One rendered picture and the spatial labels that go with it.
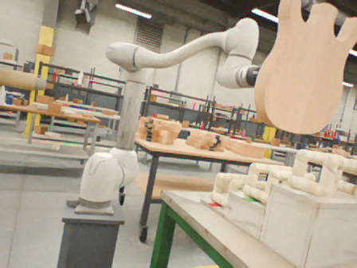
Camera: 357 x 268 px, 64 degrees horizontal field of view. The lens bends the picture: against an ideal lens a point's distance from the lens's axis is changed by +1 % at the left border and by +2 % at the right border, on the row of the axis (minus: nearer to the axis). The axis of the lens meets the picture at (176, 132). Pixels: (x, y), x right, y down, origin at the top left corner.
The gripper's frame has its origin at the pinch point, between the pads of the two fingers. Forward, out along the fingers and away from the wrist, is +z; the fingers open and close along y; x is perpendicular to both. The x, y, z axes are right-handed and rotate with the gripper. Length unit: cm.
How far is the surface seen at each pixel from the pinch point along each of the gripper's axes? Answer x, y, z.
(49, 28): 102, 43, -684
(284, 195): -34.9, 13.9, 16.1
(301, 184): -31.0, 11.5, 18.6
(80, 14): 9, 63, -50
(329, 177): -27.2, 9.9, 24.3
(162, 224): -63, 24, -26
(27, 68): -6, 75, -359
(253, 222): -46.4, 13.9, 8.2
